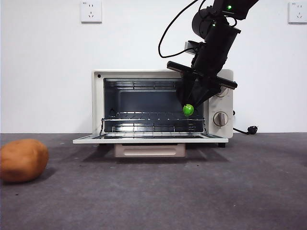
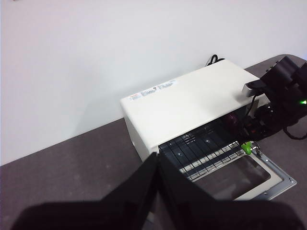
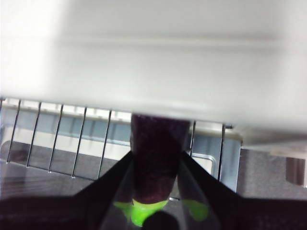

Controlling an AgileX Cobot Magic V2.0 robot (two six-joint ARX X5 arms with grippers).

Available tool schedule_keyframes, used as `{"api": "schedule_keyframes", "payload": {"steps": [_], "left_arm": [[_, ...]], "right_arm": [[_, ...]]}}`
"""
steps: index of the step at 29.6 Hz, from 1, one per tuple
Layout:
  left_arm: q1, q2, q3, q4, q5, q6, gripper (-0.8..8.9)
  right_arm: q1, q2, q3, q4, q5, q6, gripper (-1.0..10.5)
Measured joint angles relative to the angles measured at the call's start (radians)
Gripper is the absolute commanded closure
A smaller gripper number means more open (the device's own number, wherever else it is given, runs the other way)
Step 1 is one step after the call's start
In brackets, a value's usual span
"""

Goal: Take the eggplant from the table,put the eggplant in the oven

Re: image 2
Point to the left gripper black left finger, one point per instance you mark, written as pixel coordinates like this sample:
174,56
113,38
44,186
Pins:
96,215

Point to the white toaster oven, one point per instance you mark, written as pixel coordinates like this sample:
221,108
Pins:
187,105

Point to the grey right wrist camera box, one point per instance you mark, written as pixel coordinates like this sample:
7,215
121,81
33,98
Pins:
249,90

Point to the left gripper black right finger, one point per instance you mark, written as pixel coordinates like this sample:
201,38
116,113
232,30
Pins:
227,215

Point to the purple eggplant green stem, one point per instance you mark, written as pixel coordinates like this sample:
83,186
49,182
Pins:
230,121

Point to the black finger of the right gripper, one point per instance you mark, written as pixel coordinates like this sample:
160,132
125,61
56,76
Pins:
244,123
249,136

